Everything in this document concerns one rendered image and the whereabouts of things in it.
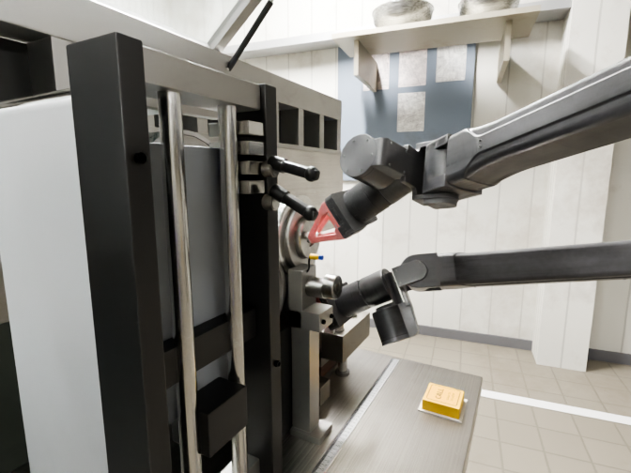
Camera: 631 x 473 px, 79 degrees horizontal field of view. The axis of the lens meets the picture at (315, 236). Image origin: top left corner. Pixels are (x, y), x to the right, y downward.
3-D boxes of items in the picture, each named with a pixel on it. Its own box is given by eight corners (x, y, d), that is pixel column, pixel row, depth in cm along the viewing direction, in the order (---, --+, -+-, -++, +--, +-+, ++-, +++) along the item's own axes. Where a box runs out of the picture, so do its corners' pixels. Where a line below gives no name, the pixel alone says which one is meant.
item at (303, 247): (316, 261, 70) (297, 255, 63) (307, 260, 71) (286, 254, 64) (323, 221, 71) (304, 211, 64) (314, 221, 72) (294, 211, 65)
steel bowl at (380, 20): (435, 42, 266) (436, 19, 263) (430, 21, 229) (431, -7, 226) (377, 49, 280) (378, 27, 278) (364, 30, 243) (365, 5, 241)
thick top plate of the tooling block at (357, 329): (342, 363, 79) (343, 336, 78) (201, 327, 98) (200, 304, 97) (369, 335, 93) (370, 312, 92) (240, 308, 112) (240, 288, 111)
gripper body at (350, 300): (353, 312, 78) (384, 300, 74) (331, 330, 69) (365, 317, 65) (339, 283, 78) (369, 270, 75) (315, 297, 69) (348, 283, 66)
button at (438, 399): (458, 420, 72) (459, 408, 71) (421, 409, 75) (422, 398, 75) (464, 401, 78) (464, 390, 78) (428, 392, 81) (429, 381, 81)
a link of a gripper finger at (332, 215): (333, 250, 68) (374, 222, 63) (314, 260, 62) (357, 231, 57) (313, 218, 68) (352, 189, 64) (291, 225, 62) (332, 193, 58)
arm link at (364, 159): (462, 207, 50) (467, 144, 51) (420, 182, 41) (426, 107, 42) (384, 213, 58) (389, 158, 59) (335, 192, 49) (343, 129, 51)
